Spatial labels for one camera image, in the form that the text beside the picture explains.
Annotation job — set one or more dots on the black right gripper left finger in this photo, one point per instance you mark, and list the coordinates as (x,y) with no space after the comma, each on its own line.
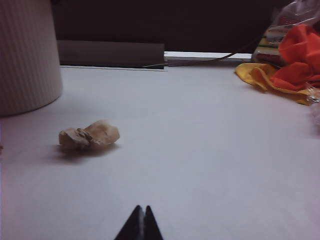
(132,228)

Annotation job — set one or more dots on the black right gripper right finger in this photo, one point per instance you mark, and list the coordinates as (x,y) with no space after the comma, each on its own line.
(152,228)

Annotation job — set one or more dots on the small brown paper ball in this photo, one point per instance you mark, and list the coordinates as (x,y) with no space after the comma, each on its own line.
(87,137)

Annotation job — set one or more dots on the white ribbed trash can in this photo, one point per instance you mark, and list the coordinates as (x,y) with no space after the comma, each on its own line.
(27,57)

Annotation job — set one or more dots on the yellow cloth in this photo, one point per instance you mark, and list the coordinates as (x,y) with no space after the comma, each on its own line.
(255,75)

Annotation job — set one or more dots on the clear crinkled plastic wrapper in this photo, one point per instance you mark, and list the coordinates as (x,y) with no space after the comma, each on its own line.
(313,96)

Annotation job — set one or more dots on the orange cloth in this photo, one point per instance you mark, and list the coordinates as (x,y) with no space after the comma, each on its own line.
(300,57)

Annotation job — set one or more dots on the printed clear plastic bag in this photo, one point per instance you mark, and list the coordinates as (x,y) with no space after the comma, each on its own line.
(287,15)

